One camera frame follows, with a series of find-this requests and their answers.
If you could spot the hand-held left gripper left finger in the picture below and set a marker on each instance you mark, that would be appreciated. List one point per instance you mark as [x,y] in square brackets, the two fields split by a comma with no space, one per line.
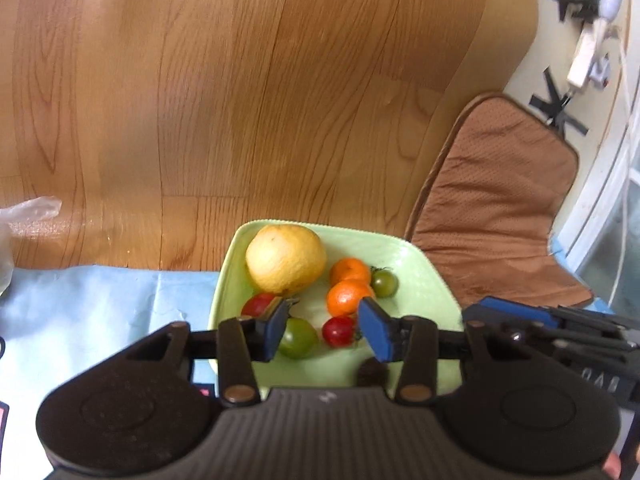
[276,330]

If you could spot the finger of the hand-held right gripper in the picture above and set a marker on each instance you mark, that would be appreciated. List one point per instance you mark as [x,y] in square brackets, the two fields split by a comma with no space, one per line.
[520,311]
[585,347]

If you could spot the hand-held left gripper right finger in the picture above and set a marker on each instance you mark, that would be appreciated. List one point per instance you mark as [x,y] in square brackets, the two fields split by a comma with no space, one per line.
[376,330]

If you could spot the green cherry tomato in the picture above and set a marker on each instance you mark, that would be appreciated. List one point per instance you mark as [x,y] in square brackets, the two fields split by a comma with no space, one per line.
[384,283]
[299,338]

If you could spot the orange tangerine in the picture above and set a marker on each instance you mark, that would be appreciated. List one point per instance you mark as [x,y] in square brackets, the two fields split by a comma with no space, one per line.
[347,297]
[349,270]

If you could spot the light green plastic basket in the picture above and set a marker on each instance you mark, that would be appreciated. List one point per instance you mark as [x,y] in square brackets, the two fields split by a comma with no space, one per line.
[330,365]

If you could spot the large yellow citrus fruit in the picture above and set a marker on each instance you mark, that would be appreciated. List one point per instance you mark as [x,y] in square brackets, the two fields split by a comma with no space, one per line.
[285,259]

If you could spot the brown seat cushion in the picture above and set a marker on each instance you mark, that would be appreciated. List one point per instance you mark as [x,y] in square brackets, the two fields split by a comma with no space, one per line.
[495,200]

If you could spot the cartoon printed blanket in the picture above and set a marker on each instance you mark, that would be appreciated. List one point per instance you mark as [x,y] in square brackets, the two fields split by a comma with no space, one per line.
[100,310]

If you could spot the wood grain vinyl sheet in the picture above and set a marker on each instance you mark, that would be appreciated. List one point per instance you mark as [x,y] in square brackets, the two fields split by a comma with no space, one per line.
[250,100]

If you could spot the white power strip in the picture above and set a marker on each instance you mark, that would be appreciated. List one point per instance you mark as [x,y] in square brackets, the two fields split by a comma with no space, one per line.
[582,60]

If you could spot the clear plastic bag of produce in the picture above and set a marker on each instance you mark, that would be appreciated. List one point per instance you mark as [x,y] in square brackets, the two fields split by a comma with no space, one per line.
[25,220]

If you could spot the window frame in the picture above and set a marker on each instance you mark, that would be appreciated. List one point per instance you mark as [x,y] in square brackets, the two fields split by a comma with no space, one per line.
[600,210]

